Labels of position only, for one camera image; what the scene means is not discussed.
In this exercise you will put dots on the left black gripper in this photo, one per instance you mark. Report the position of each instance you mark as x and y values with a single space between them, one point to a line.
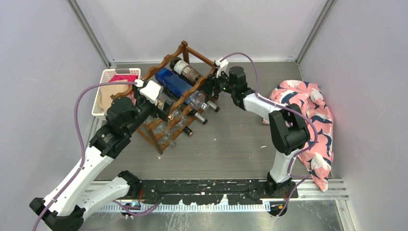
162 113

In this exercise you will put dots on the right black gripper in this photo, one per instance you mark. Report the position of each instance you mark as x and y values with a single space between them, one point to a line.
212 80

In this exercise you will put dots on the brown wooden wine rack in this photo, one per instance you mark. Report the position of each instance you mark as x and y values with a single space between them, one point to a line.
189 92

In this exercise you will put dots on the clear square slim bottle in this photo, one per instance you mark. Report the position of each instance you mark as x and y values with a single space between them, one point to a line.
177 114

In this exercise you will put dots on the blue clear square bottle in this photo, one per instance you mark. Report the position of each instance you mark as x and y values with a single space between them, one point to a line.
178 86

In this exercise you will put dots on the dark green wine bottle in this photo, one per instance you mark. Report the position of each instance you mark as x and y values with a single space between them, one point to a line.
213 106

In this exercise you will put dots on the olive green wine bottle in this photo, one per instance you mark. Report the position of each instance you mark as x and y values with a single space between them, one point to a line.
185 70

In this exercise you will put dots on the dark wine bottle cream label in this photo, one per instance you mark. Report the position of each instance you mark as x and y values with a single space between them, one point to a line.
198 116

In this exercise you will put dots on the clear slim glass bottle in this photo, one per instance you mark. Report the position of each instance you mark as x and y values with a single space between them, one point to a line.
157 134

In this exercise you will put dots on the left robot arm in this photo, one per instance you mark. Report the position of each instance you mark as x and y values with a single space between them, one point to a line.
67 207

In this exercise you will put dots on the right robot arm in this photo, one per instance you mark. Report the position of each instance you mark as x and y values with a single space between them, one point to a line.
288 128

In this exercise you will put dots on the beige cloth in basket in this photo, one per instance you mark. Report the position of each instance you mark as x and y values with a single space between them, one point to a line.
111 92

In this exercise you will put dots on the white perforated plastic basket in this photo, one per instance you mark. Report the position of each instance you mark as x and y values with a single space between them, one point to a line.
106 76

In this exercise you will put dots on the pink shark print cloth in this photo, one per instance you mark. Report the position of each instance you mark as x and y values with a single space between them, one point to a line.
319 155

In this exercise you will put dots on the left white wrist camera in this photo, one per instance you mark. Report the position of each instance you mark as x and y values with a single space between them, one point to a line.
149 89

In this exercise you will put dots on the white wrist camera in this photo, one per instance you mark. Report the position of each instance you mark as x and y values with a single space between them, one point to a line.
149 89
221 65

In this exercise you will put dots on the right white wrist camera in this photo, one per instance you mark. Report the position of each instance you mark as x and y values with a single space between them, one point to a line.
221 65

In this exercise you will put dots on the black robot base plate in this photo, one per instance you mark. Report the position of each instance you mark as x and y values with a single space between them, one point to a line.
208 192

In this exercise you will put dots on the white slotted cable duct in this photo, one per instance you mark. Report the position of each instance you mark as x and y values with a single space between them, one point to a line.
222 207

